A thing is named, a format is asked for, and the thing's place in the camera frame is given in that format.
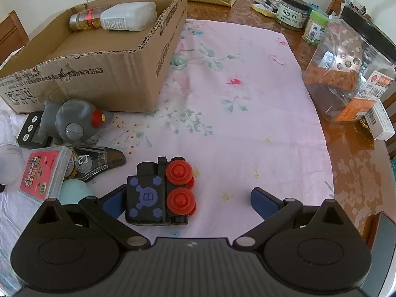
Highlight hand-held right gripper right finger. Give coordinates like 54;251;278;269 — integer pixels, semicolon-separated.
233;187;347;250

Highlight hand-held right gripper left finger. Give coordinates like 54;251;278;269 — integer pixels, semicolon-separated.
37;185;149;250

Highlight light blue oval case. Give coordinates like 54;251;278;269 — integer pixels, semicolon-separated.
58;179;96;205

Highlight dark blister pack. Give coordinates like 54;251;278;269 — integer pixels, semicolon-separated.
63;145;127;182

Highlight pink playing card case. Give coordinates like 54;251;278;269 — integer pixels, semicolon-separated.
19;146;72;204

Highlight grey elephant toy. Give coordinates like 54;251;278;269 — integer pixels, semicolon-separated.
42;99;106;145

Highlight clear plastic jar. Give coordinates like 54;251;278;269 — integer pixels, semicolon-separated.
0;113;25;186

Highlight black digital timer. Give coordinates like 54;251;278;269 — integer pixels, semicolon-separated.
16;112;52;148

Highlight cardboard box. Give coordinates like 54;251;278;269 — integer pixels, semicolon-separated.
0;0;189;115

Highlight white plastic bottle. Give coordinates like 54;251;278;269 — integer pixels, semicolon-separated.
99;2;157;32

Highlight phone with red case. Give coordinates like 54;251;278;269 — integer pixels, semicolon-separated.
362;212;396;297

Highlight small white box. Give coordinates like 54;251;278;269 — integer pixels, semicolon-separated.
363;100;396;141

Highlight large clear black-lidded jar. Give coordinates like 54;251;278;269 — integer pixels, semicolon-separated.
302;5;396;124

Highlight green-lidded toothpick container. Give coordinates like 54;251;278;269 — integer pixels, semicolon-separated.
302;10;330;46

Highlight yellow notepad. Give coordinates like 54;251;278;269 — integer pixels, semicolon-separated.
250;3;278;18

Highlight black-lidded seed jar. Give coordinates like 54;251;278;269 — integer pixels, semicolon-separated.
275;0;311;32

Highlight wooden chair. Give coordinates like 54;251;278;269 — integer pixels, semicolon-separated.
0;10;30;65
325;0;346;16

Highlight black and white pens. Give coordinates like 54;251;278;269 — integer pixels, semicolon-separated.
249;0;283;10

